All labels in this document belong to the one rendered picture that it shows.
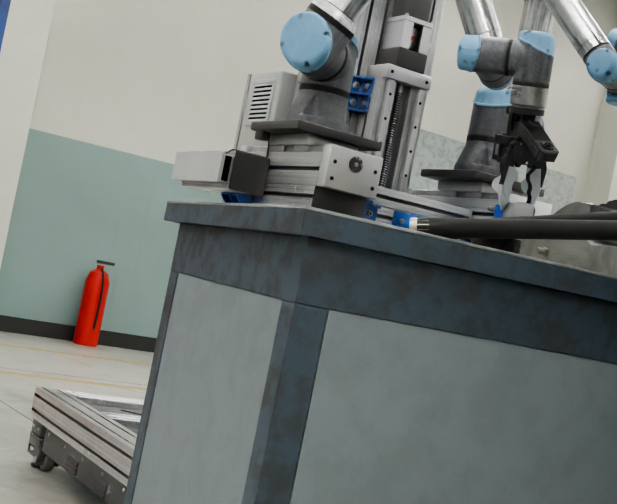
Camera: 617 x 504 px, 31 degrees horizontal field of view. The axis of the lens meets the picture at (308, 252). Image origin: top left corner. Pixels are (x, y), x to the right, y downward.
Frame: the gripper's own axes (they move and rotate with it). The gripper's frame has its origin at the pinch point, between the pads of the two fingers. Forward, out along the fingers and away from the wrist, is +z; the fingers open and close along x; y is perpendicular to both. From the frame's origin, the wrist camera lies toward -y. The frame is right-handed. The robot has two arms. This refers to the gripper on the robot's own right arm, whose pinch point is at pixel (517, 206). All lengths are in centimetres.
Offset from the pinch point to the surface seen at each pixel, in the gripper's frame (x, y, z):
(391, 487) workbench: 54, -64, 34
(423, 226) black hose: 47, -49, -1
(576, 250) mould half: 8.6, -34.3, 3.2
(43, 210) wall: 20, 522, 86
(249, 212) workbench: 71, -40, 0
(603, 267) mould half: 8.9, -42.9, 4.4
